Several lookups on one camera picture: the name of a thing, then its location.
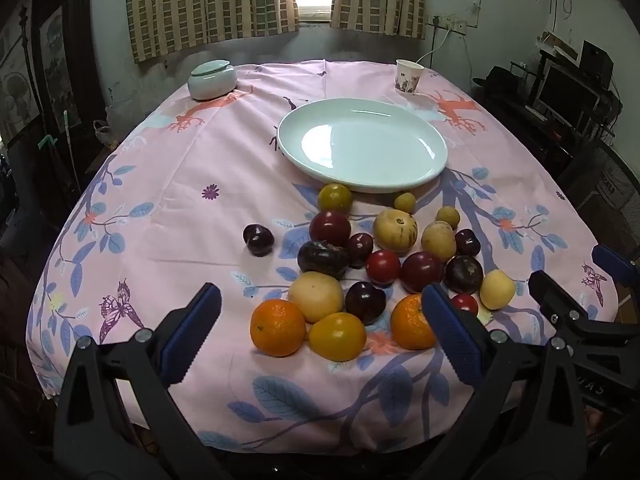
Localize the standing fan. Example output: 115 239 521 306
0 70 40 133

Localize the pink printed tablecloth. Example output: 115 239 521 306
25 59 618 456

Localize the black speaker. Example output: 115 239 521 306
580 40 615 87

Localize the small pale yellow fruit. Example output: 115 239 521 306
480 269 516 311

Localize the white wall socket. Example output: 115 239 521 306
432 16 468 34

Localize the small red tomato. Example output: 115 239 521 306
451 293 479 316

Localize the white power cable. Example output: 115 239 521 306
415 27 452 63

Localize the clear plastic bag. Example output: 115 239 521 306
94 120 119 149

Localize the dark purple mangosteen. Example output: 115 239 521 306
444 255 484 295
297 240 350 281

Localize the dark red plum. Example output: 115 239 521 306
454 228 482 257
347 232 375 269
345 281 387 326
243 223 275 257

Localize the yellow-orange round fruit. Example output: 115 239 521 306
308 312 367 362

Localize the printed paper cup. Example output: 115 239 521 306
395 59 425 95

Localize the pale green lidded jar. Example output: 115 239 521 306
187 60 238 101

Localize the computer monitor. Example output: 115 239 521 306
532 59 601 123

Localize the orange mandarin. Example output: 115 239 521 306
390 294 438 351
250 299 307 358

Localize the oblong yellow fruit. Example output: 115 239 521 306
421 221 457 262

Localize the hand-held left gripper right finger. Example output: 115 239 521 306
415 282 588 480

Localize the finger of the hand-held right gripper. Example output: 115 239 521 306
591 244 640 283
528 270 640 361

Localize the black hat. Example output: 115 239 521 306
472 66 526 97

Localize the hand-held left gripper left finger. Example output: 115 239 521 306
52 282 223 480

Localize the yellow-green plum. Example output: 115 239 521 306
318 183 353 214

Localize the striped pepino melon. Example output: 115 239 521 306
373 209 418 253

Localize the white oval plate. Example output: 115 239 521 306
277 98 449 195

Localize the large red plum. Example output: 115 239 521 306
309 210 352 247
400 251 445 294

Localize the large pale yellow fruit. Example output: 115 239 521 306
288 271 346 324

